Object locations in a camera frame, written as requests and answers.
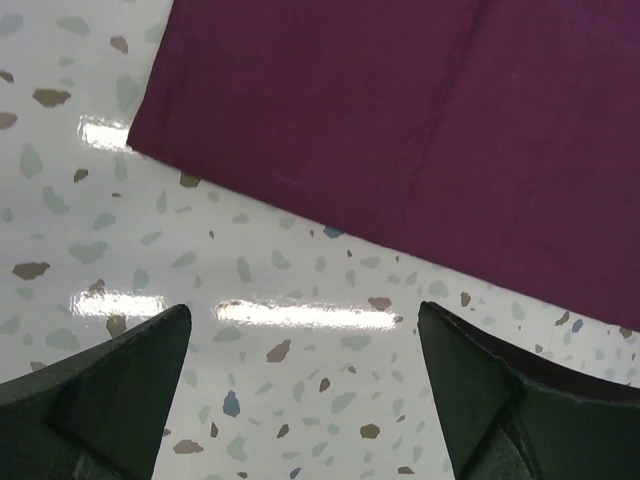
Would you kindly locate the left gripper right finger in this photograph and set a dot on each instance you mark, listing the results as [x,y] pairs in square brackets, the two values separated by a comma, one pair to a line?
[506,413]

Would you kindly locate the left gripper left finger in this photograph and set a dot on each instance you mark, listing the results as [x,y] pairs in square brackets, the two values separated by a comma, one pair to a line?
[101,413]

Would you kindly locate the purple cloth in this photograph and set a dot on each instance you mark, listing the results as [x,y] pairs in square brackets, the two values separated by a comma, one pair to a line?
[496,138]

